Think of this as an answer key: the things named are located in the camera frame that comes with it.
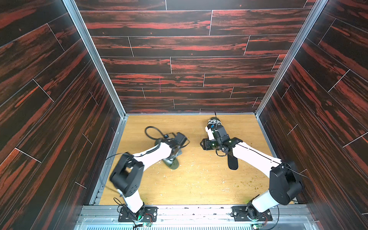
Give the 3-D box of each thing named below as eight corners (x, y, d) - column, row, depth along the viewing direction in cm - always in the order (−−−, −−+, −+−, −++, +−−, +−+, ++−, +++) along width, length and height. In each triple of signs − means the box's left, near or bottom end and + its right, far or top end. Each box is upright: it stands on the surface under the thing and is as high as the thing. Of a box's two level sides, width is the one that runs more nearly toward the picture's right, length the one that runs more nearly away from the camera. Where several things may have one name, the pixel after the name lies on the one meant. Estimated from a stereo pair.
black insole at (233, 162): (227, 169, 92) (228, 167, 90) (227, 155, 98) (228, 154, 97) (237, 170, 91) (238, 169, 90) (236, 157, 97) (237, 155, 96)
